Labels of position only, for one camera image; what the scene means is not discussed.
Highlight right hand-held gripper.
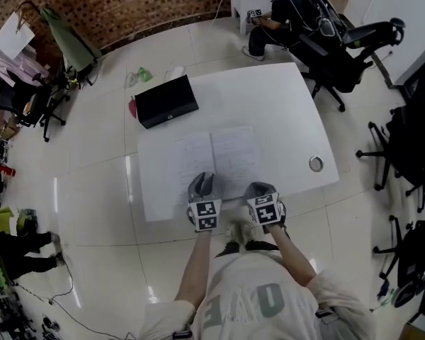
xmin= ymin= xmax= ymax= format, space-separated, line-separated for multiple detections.
xmin=243 ymin=181 xmax=288 ymax=228

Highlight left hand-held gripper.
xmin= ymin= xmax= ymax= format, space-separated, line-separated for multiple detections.
xmin=186 ymin=171 xmax=223 ymax=232

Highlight white book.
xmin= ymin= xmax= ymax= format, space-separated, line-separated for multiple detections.
xmin=166 ymin=125 xmax=263 ymax=205

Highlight person's right forearm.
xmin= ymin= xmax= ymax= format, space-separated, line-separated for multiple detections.
xmin=268 ymin=225 xmax=318 ymax=286

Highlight person's left forearm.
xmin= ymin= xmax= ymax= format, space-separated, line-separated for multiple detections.
xmin=173 ymin=230 xmax=213 ymax=302

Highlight person's white shoe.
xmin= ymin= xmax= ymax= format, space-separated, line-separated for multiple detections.
xmin=225 ymin=221 xmax=242 ymax=247
xmin=240 ymin=221 xmax=258 ymax=244

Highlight white table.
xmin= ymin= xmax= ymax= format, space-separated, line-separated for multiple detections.
xmin=137 ymin=62 xmax=340 ymax=223

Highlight black rectangular box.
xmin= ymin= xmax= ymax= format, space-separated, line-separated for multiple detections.
xmin=134 ymin=74 xmax=200 ymax=130

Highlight person's beige printed shirt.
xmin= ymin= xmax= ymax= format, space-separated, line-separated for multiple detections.
xmin=137 ymin=251 xmax=376 ymax=340

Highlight black office chair with headrest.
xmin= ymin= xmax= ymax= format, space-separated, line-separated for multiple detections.
xmin=299 ymin=12 xmax=405 ymax=113

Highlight black mesh office chair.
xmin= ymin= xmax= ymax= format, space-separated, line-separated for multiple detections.
xmin=372 ymin=214 xmax=425 ymax=290
xmin=356 ymin=69 xmax=425 ymax=212

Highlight green folded board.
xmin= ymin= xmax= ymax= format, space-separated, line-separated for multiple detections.
xmin=40 ymin=7 xmax=102 ymax=74

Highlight black office chair with armrests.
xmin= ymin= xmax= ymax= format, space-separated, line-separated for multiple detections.
xmin=0 ymin=71 xmax=71 ymax=143

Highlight white paper bag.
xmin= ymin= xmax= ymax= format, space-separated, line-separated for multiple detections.
xmin=0 ymin=12 xmax=35 ymax=60

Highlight black floor cable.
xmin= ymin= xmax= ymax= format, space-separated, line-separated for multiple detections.
xmin=47 ymin=256 xmax=135 ymax=340

